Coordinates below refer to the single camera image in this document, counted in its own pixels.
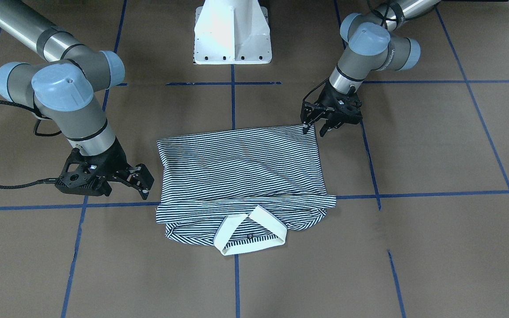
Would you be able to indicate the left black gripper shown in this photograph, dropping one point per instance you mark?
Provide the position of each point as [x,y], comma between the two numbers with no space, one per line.
[328,98]

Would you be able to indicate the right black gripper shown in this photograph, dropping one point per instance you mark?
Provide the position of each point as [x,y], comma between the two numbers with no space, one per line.
[114,160]

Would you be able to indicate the navy white striped polo shirt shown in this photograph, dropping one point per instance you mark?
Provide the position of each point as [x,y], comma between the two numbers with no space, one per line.
[241,190]

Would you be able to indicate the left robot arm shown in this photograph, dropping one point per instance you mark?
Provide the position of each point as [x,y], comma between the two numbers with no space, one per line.
[370,46]

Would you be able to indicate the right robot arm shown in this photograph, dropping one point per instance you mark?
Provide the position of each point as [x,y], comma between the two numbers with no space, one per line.
[63,90]

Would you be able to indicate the brown paper table cover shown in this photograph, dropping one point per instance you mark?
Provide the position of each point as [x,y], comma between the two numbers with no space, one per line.
[421,226]

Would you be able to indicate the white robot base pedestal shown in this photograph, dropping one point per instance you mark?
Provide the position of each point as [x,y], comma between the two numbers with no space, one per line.
[232,32]

